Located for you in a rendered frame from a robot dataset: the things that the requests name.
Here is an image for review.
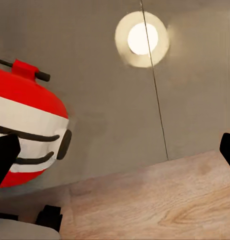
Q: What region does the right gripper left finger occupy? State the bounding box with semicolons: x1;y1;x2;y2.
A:
0;133;21;184

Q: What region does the radio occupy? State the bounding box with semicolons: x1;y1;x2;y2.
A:
0;60;72;188

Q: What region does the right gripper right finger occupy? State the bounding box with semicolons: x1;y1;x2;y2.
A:
219;133;230;165

